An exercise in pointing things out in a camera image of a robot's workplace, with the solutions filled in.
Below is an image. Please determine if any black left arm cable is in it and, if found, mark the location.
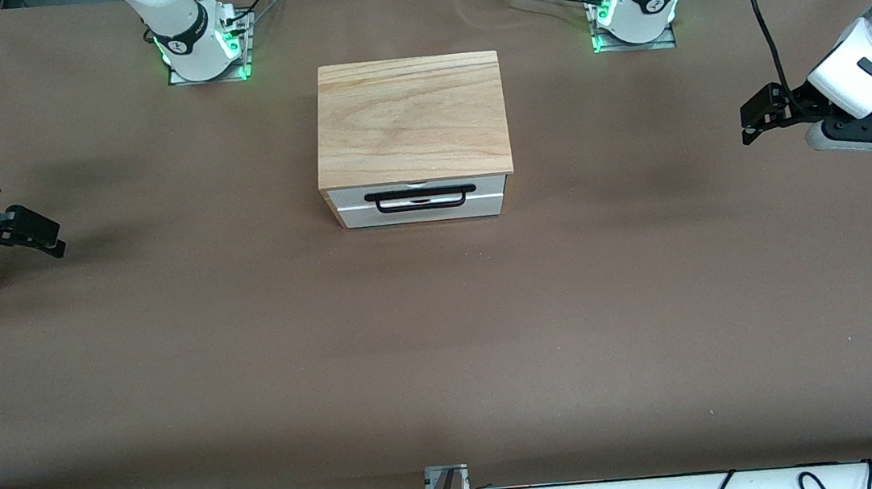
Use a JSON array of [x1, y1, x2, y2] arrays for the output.
[[748, 0, 805, 112]]

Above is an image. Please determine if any white-fronted wooden drawer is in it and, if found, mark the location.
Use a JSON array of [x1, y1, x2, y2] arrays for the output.
[[324, 172, 512, 233]]

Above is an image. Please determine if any light wooden drawer cabinet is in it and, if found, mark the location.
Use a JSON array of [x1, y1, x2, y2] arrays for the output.
[[305, 48, 515, 197]]

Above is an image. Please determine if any black metal drawer handle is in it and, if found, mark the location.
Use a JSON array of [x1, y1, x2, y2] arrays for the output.
[[363, 182, 479, 217]]

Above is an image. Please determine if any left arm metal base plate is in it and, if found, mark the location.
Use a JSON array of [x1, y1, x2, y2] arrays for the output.
[[586, 0, 678, 56]]

